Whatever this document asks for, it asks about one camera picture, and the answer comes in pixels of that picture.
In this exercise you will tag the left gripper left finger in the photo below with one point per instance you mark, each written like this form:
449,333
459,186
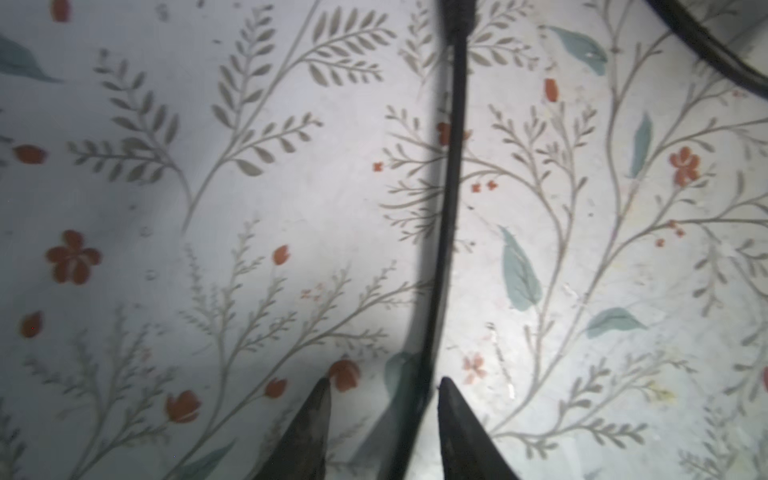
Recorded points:
301,451

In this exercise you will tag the floral patterned table mat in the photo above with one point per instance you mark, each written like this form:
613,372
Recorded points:
206,206

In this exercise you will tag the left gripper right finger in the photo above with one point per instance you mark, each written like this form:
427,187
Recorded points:
467,451

